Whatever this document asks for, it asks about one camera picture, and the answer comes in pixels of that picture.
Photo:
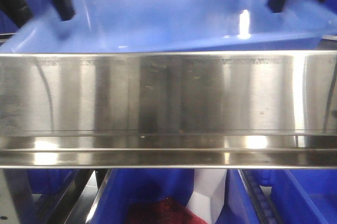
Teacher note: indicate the stainless steel shelf rail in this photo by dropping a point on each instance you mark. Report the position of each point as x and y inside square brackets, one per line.
[261, 109]

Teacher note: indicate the blue bin lower left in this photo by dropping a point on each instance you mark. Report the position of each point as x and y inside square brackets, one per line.
[48, 181]

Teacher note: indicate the red mesh item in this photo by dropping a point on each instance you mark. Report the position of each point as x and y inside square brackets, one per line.
[167, 210]

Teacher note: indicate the blue bin lower right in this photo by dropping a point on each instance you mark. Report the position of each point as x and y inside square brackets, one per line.
[280, 196]

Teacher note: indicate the blue bin lower centre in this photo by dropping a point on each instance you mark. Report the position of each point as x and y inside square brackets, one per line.
[128, 186]

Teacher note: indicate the blue plastic tray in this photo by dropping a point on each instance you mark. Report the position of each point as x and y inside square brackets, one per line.
[174, 25]

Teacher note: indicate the white plastic piece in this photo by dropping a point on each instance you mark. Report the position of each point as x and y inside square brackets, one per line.
[207, 198]

